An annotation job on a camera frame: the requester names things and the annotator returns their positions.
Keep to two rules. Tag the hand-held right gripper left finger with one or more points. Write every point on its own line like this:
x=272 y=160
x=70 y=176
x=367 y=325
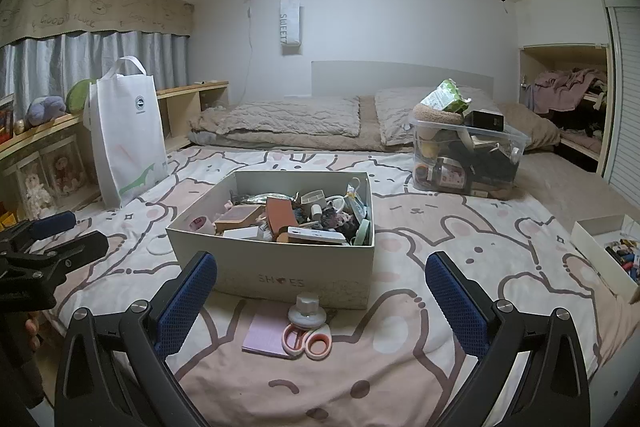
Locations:
x=185 y=302

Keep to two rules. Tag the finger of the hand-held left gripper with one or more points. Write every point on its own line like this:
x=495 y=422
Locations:
x=55 y=224
x=80 y=252

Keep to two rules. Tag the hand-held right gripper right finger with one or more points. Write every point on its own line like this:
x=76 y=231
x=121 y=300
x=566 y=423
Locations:
x=455 y=302

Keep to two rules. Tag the white cardboard shoebox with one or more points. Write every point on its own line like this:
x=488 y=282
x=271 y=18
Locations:
x=270 y=277

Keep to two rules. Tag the person's left hand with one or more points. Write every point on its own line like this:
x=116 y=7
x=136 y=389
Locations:
x=32 y=326

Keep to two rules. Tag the bunny printed bedsheet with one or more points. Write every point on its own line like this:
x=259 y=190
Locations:
x=450 y=267

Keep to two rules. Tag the white doll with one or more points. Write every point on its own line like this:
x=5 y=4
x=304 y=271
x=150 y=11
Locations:
x=36 y=192

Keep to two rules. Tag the brown doll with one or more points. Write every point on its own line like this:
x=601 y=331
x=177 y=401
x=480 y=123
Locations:
x=67 y=174

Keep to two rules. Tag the purple notepad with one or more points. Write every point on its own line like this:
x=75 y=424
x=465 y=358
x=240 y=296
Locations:
x=265 y=337

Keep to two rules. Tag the white tote bag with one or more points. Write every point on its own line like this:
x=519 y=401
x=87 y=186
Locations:
x=125 y=137

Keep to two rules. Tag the purple plush toy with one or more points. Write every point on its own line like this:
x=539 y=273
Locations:
x=45 y=111

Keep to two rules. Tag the green plastic lid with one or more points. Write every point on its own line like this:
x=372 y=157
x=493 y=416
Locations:
x=365 y=232

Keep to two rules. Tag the white plastic knob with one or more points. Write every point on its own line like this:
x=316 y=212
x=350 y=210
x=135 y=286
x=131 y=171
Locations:
x=307 y=309

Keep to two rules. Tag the brown leather case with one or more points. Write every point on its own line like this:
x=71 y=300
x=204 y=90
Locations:
x=279 y=217

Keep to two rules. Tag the dark glass jar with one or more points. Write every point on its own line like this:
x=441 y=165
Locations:
x=447 y=172

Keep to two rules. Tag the green plush toy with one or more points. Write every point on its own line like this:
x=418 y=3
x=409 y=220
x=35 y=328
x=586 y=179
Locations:
x=80 y=96

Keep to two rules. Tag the silver foil pouch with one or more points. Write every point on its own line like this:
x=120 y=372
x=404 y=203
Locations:
x=270 y=198

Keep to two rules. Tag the pink scissors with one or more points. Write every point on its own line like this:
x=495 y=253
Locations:
x=317 y=344

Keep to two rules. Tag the clear plastic storage bin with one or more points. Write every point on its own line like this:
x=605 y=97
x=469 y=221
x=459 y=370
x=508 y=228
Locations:
x=480 y=162

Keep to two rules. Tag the small white open box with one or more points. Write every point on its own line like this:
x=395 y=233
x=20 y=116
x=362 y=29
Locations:
x=590 y=247

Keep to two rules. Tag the small white carton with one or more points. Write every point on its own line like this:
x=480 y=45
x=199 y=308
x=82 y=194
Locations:
x=315 y=235

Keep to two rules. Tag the yellow ball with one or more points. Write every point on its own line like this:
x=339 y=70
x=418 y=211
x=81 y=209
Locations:
x=428 y=149

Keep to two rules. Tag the beige bed sheet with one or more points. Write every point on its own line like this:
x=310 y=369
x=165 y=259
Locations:
x=560 y=187

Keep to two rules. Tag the small white bottle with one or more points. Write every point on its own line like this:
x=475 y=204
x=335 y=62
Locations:
x=316 y=210

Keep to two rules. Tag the grey curtain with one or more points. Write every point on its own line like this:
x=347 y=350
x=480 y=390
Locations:
x=60 y=62

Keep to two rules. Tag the white plastic soap dish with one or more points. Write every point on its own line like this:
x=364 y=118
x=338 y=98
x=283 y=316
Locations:
x=312 y=197

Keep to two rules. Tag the wooden bedside shelf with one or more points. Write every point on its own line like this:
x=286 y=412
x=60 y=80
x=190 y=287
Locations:
x=190 y=107

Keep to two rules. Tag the black box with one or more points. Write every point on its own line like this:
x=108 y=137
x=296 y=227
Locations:
x=485 y=120

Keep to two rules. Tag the beige loofah sponge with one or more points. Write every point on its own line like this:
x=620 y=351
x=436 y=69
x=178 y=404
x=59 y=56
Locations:
x=437 y=114

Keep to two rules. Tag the short beige textured pillow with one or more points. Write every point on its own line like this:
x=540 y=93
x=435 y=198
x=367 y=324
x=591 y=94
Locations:
x=400 y=117

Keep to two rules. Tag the beige fleece blanket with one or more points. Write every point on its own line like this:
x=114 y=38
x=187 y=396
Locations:
x=367 y=122

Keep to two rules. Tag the green snack packet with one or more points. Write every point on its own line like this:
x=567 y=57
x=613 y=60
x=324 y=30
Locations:
x=445 y=97

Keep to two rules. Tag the beige cartoon valance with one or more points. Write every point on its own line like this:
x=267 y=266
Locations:
x=100 y=7

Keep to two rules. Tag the pile of clothes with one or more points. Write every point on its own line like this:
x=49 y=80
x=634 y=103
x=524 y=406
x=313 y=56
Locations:
x=565 y=87

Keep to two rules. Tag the white louvred door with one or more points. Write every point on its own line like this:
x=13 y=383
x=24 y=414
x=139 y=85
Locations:
x=625 y=107

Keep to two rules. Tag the wall alcove shelf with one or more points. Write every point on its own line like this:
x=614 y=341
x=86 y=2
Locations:
x=580 y=142

